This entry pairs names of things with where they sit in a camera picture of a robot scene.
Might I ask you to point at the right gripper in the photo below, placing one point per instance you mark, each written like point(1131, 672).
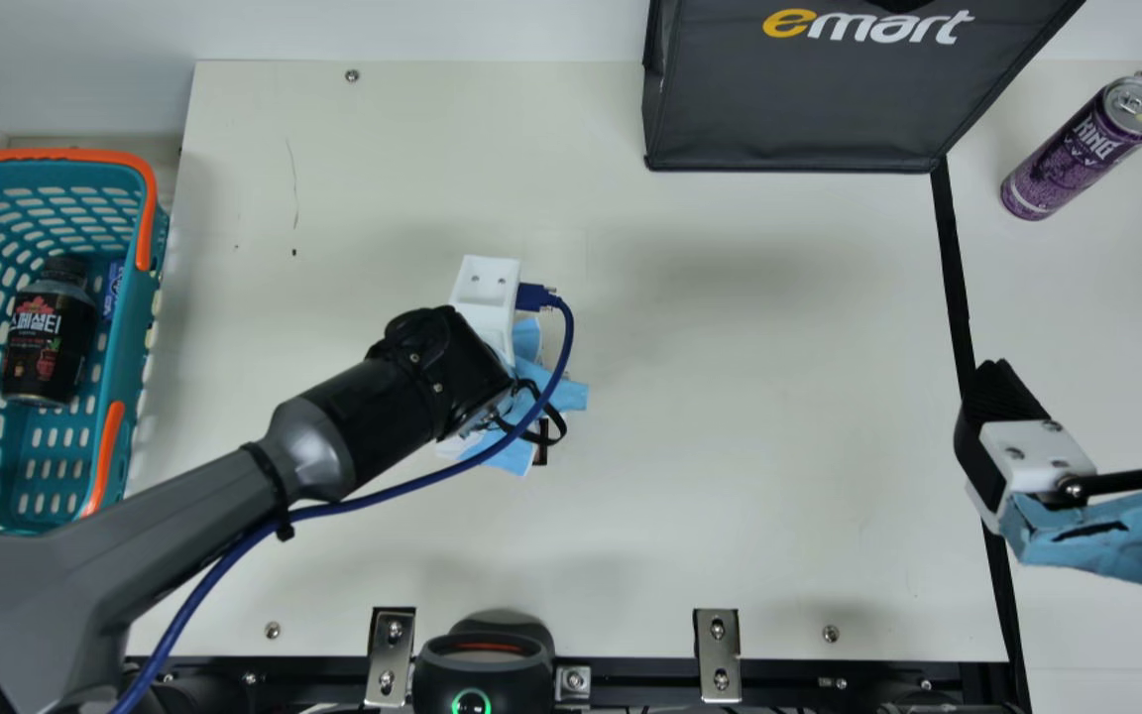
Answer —
point(1106, 540)

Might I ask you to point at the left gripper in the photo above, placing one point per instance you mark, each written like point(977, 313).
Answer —
point(556, 397)

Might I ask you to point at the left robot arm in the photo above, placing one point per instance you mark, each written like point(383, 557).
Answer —
point(234, 476)

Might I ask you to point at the black strip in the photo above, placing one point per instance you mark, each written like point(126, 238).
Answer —
point(953, 297)

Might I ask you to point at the purple can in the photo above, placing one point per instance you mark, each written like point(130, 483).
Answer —
point(1077, 154)

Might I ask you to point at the black device with green light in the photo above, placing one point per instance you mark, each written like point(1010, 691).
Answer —
point(482, 674)

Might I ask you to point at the dark coffee bottle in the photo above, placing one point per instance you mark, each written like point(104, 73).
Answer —
point(46, 337)

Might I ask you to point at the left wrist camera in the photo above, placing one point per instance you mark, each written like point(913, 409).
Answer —
point(484, 297)

